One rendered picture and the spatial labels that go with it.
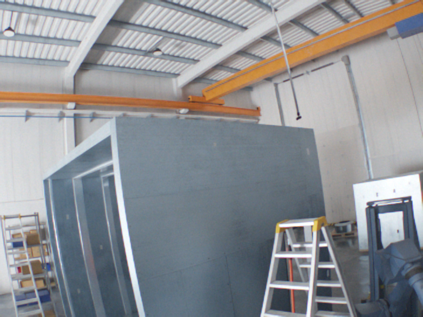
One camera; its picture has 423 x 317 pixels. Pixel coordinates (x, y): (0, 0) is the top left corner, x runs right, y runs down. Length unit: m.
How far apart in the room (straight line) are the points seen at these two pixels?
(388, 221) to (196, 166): 7.16
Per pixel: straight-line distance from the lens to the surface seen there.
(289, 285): 2.13
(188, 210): 2.22
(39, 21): 9.55
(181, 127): 2.29
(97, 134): 2.35
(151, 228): 2.05
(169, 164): 2.16
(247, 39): 10.75
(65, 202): 5.39
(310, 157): 3.64
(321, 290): 3.88
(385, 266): 3.08
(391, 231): 8.86
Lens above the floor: 2.65
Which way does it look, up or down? 6 degrees up
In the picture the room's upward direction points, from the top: 8 degrees counter-clockwise
